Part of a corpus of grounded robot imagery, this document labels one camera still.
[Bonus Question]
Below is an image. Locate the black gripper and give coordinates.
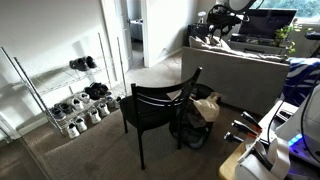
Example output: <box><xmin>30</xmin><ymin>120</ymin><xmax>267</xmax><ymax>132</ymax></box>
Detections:
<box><xmin>206</xmin><ymin>4</ymin><xmax>243</xmax><ymax>38</ymax></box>

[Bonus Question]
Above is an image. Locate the cream cloth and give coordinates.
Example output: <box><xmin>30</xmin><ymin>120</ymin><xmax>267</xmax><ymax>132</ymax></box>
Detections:
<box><xmin>191</xmin><ymin>92</ymin><xmax>223</xmax><ymax>123</ymax></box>

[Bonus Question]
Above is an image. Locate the white lamp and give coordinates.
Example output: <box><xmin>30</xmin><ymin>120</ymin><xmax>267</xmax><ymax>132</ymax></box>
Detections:
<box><xmin>197</xmin><ymin>10</ymin><xmax>208</xmax><ymax>25</ymax></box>

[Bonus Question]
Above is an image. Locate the beige pillow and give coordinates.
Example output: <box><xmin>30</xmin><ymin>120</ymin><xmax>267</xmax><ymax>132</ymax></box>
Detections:
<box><xmin>188</xmin><ymin>34</ymin><xmax>208</xmax><ymax>50</ymax></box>

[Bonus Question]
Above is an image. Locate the grey sofa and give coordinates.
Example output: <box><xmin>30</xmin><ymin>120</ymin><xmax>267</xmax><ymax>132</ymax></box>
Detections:
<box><xmin>180</xmin><ymin>45</ymin><xmax>291</xmax><ymax>116</ymax></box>

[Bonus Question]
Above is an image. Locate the black monitor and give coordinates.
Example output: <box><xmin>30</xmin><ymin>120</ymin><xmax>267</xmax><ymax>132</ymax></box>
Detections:
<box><xmin>233</xmin><ymin>8</ymin><xmax>298</xmax><ymax>42</ymax></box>

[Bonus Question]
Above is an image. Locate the green potted plant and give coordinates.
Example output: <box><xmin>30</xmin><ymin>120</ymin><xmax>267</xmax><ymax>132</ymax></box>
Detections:
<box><xmin>272</xmin><ymin>18</ymin><xmax>313</xmax><ymax>56</ymax></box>

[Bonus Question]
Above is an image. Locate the black orange clamp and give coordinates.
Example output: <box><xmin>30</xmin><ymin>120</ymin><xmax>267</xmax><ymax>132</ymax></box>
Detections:
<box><xmin>231</xmin><ymin>119</ymin><xmax>260</xmax><ymax>138</ymax></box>
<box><xmin>240</xmin><ymin>110</ymin><xmax>263</xmax><ymax>132</ymax></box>
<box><xmin>223</xmin><ymin>131</ymin><xmax>248</xmax><ymax>145</ymax></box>

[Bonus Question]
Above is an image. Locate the blue white patterned blanket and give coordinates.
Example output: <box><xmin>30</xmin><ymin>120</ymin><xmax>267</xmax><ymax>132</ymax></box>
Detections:
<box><xmin>282</xmin><ymin>57</ymin><xmax>320</xmax><ymax>108</ymax></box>

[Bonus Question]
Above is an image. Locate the white panel door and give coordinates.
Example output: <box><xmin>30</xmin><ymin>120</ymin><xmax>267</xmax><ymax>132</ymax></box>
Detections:
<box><xmin>99</xmin><ymin>0</ymin><xmax>134</xmax><ymax>83</ymax></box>

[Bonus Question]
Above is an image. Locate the black mesh hamper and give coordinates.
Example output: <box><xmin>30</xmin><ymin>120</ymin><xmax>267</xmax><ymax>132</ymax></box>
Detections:
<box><xmin>168</xmin><ymin>83</ymin><xmax>223</xmax><ymax>150</ymax></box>

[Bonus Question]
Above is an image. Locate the black wooden chair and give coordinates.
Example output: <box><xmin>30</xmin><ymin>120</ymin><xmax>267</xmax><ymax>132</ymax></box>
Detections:
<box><xmin>119</xmin><ymin>66</ymin><xmax>204</xmax><ymax>171</ymax></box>

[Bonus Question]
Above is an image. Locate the black shoe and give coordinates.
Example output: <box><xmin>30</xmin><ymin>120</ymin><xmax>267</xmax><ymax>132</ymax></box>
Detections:
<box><xmin>84</xmin><ymin>55</ymin><xmax>98</xmax><ymax>69</ymax></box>
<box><xmin>68</xmin><ymin>57</ymin><xmax>90</xmax><ymax>72</ymax></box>
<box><xmin>90</xmin><ymin>81</ymin><xmax>113</xmax><ymax>97</ymax></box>
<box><xmin>84</xmin><ymin>85</ymin><xmax>103</xmax><ymax>101</ymax></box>

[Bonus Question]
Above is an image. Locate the white plastic device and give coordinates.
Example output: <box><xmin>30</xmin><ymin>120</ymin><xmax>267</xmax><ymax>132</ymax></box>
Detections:
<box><xmin>234</xmin><ymin>135</ymin><xmax>292</xmax><ymax>180</ymax></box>

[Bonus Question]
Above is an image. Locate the white sneaker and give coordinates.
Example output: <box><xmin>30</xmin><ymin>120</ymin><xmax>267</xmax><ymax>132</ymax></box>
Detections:
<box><xmin>74</xmin><ymin>117</ymin><xmax>88</xmax><ymax>133</ymax></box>
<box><xmin>88</xmin><ymin>108</ymin><xmax>102</xmax><ymax>125</ymax></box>
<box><xmin>97</xmin><ymin>102</ymin><xmax>111</xmax><ymax>118</ymax></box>
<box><xmin>70</xmin><ymin>97</ymin><xmax>85</xmax><ymax>111</ymax></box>
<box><xmin>66</xmin><ymin>122</ymin><xmax>81</xmax><ymax>140</ymax></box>
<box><xmin>78</xmin><ymin>92</ymin><xmax>91</xmax><ymax>104</ymax></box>

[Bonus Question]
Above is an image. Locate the dark grey sneaker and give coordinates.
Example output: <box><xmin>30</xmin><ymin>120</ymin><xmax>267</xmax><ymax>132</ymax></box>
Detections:
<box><xmin>54</xmin><ymin>102</ymin><xmax>73</xmax><ymax>115</ymax></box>
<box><xmin>49</xmin><ymin>107</ymin><xmax>67</xmax><ymax>121</ymax></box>

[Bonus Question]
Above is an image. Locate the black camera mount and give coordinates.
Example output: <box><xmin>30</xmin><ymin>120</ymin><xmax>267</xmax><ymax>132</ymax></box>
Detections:
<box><xmin>304</xmin><ymin>31</ymin><xmax>320</xmax><ymax>58</ymax></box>

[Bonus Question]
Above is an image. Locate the chrome wire shoe rack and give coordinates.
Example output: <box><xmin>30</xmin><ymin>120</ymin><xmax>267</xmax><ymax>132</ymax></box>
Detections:
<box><xmin>0</xmin><ymin>31</ymin><xmax>129</xmax><ymax>136</ymax></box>

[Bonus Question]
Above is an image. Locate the white frame piece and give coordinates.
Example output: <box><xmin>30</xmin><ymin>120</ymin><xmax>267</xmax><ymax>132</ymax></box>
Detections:
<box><xmin>0</xmin><ymin>112</ymin><xmax>22</xmax><ymax>143</ymax></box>

